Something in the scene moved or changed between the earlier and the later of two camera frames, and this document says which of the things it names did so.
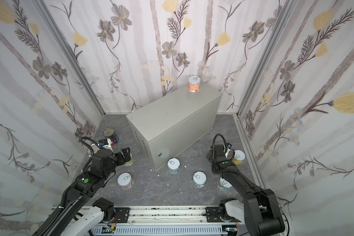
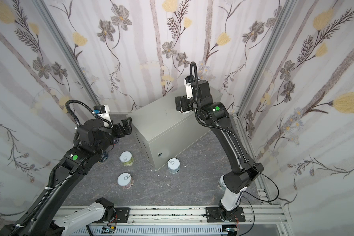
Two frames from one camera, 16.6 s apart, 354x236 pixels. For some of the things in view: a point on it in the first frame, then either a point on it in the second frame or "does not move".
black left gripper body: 121,156 → 120,128
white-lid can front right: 224,184 does not move
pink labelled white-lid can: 125,180 does not move
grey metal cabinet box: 162,131 does not move
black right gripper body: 221,153 → 181,103
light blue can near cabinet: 173,165 does not move
